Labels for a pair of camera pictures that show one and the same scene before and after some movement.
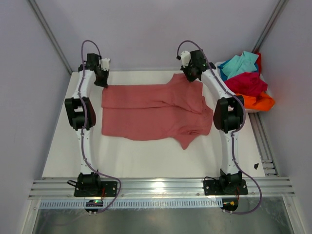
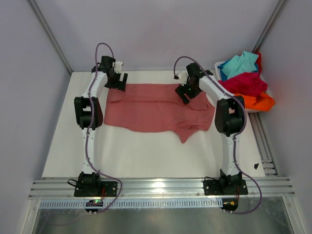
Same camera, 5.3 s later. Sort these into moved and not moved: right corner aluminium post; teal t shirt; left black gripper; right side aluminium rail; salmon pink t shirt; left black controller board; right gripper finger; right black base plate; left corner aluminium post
Moved: salmon pink t shirt; left black gripper; right gripper finger
Not moved: right black base plate; left corner aluminium post; left black controller board; right corner aluminium post; teal t shirt; right side aluminium rail
